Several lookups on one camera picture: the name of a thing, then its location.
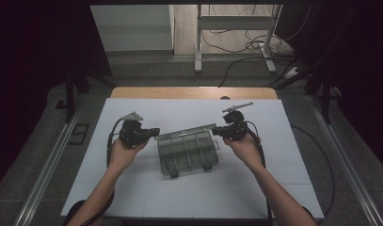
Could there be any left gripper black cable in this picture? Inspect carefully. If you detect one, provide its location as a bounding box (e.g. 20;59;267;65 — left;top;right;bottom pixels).
80;117;125;226

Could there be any long black floor cable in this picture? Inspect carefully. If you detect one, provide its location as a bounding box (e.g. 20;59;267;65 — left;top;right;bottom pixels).
290;124;337;218

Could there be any person's left leg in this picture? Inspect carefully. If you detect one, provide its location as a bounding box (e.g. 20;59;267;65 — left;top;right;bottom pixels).
61;200;88;226

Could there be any person's left hand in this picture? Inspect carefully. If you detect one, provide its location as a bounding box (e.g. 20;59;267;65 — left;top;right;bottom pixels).
107;137;149;172

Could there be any black curtain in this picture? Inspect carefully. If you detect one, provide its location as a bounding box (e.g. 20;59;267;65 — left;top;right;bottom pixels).
0;0;113;192
281;0;383;175

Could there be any white foam board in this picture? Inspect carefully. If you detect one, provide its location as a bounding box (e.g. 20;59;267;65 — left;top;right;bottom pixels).
60;97;326;219

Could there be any tangle of black cables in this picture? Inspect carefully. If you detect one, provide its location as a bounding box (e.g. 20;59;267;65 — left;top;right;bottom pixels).
200;4;312;60

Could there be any white power strip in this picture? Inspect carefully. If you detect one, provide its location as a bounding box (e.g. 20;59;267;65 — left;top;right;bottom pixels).
283;66;302;80

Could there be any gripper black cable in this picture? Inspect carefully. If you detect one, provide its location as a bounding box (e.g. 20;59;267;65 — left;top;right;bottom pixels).
243;120;274;226
80;117;125;226

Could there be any person's right hand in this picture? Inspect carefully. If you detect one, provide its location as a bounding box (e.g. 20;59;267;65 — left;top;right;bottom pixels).
222;134;263;170

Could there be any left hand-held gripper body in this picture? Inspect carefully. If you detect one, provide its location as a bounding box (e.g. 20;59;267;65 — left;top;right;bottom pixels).
118;110;148;149

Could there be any transparent grey compartment box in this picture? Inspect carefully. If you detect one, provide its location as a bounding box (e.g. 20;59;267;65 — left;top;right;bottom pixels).
156;122;221;180

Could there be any aluminium rail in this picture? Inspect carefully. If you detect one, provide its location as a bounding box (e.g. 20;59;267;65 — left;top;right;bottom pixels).
306;93;383;226
12;93;88;226

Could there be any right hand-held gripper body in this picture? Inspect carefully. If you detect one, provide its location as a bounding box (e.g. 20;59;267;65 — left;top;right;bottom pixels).
221;101;255;141

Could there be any white cabinet panel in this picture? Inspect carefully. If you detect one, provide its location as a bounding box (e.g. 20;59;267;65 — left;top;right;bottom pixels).
89;4;175;53

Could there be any white metal desk frame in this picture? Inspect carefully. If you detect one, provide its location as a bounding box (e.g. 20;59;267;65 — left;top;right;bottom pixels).
194;4;283;74

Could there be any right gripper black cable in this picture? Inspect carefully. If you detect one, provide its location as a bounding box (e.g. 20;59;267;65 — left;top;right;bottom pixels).
243;120;274;226

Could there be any black metal stand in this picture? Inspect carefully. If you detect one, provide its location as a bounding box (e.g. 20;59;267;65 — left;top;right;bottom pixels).
273;60;343;125
55;69;118;124

